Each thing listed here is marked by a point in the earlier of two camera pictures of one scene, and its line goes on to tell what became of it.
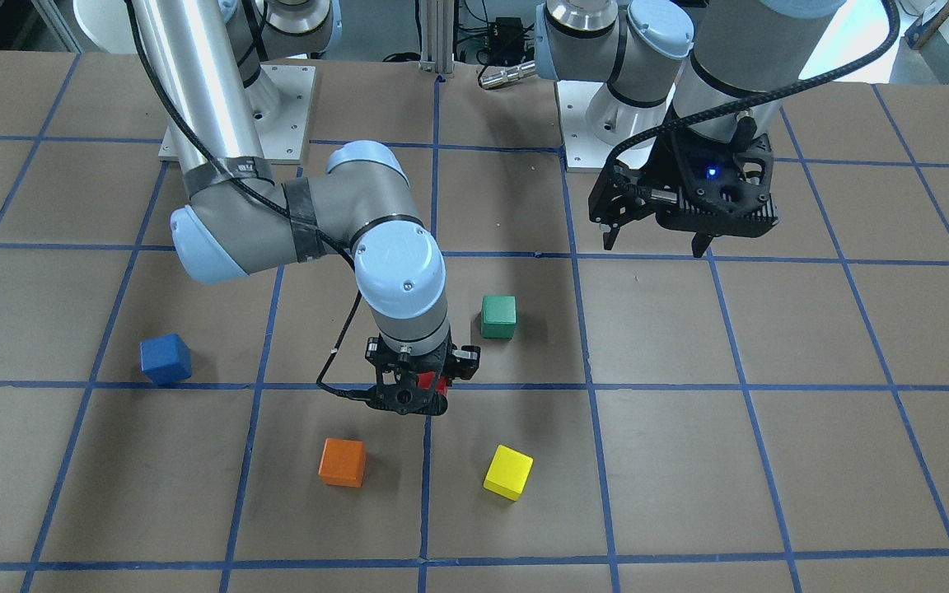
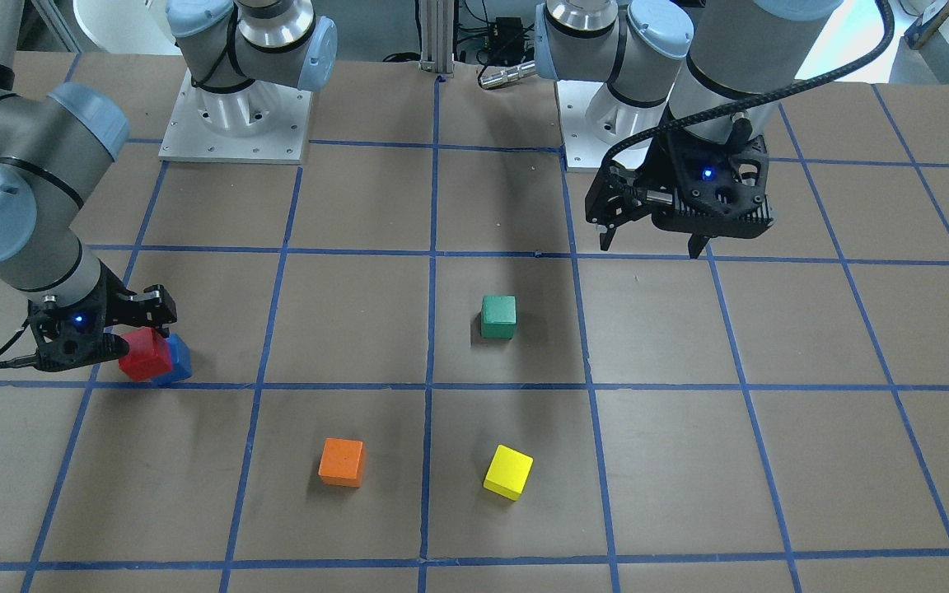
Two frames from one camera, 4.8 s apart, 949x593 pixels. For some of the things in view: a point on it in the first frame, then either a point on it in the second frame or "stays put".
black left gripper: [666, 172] stays put
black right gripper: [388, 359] → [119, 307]
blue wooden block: [165, 359] stays put
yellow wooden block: [507, 472] stays put
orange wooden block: [343, 463] stays put
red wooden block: [426, 379] → [148, 355]
